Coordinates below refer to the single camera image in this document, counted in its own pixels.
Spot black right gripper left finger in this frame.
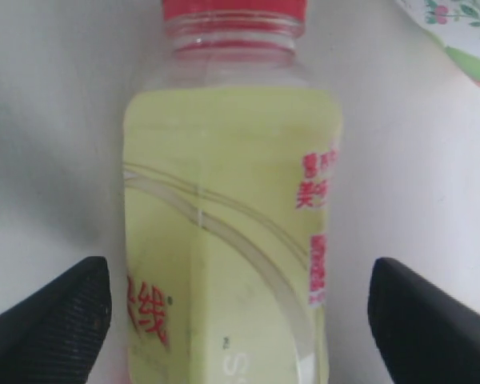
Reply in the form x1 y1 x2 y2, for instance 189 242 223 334
0 256 111 384

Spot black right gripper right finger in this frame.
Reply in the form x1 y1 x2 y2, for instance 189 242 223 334
367 258 480 384

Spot yellow bottle red cap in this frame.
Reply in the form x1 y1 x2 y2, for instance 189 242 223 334
123 1 342 383

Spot white floral label bottle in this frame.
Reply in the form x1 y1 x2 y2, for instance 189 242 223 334
396 0 480 87

